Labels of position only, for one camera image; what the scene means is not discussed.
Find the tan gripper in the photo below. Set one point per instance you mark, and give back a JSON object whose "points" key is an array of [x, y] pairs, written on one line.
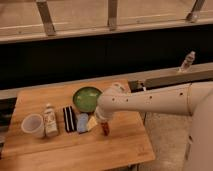
{"points": [[91, 123]]}

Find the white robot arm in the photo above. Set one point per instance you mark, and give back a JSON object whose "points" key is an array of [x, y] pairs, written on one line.
{"points": [[195, 99]]}

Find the blue sponge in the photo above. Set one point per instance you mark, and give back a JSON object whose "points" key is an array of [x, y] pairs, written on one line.
{"points": [[82, 120]]}

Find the black white striped block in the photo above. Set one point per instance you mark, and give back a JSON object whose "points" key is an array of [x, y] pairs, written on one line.
{"points": [[69, 119]]}

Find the green bowl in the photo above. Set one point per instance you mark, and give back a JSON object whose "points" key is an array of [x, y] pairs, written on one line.
{"points": [[85, 99]]}

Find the white squeeze bottle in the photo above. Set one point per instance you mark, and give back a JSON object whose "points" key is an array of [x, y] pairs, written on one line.
{"points": [[50, 123]]}

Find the white plastic cup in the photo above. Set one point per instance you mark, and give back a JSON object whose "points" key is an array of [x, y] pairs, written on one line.
{"points": [[33, 124]]}

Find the clear plastic water bottle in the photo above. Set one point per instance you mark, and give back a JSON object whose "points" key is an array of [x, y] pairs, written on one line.
{"points": [[188, 61]]}

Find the metal railing post middle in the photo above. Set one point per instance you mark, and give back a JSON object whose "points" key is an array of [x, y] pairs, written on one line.
{"points": [[112, 14]]}

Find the metal railing post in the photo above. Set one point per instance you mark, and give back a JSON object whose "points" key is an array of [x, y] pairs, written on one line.
{"points": [[193, 15], [44, 12], [112, 14]]}

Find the metal railing post left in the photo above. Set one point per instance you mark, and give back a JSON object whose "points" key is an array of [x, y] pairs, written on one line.
{"points": [[44, 12]]}

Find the metal railing post right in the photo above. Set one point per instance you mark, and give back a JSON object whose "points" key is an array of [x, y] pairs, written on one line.
{"points": [[193, 15]]}

